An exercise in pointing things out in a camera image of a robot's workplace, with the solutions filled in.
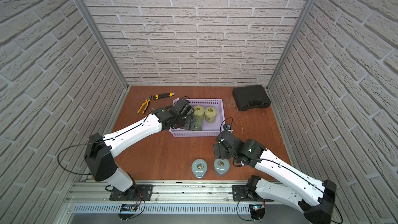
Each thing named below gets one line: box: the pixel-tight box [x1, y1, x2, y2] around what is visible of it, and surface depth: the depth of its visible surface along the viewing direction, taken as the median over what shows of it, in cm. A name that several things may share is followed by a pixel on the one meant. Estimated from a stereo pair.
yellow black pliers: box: [137, 94, 153, 115], surface depth 109 cm
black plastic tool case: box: [232, 85, 272, 112], surface depth 107 cm
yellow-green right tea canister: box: [204, 106, 218, 124], surface depth 97 cm
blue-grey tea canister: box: [191, 158, 208, 179], surface depth 76 cm
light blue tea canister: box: [213, 158, 231, 178], surface depth 76 cm
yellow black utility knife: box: [152, 92, 176, 100], surface depth 116 cm
